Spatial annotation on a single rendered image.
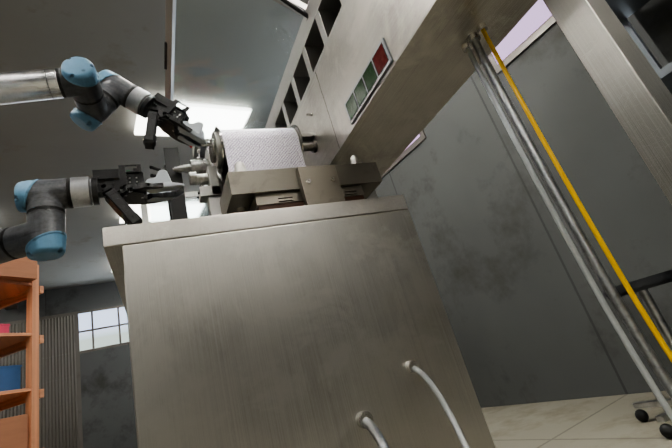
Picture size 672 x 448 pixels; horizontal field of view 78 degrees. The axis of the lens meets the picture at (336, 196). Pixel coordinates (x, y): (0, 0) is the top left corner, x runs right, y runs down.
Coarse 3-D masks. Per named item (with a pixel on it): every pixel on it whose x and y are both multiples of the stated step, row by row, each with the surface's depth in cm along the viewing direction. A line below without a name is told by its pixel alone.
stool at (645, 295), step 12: (648, 276) 171; (660, 276) 169; (624, 288) 174; (636, 288) 172; (648, 288) 170; (648, 300) 179; (660, 312) 177; (660, 324) 175; (636, 408) 182; (660, 420) 156; (660, 432) 156
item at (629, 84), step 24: (552, 0) 76; (576, 0) 72; (600, 0) 72; (576, 24) 73; (600, 24) 69; (576, 48) 73; (600, 48) 69; (624, 48) 67; (600, 72) 70; (624, 72) 66; (648, 72) 66; (624, 96) 67; (648, 96) 64; (624, 120) 67; (648, 120) 64; (648, 144) 64; (648, 168) 65
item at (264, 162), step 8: (232, 160) 121; (240, 160) 122; (248, 160) 123; (256, 160) 124; (264, 160) 125; (272, 160) 126; (280, 160) 127; (288, 160) 128; (296, 160) 129; (232, 168) 120; (248, 168) 122; (256, 168) 123; (264, 168) 124; (272, 168) 124; (280, 168) 125
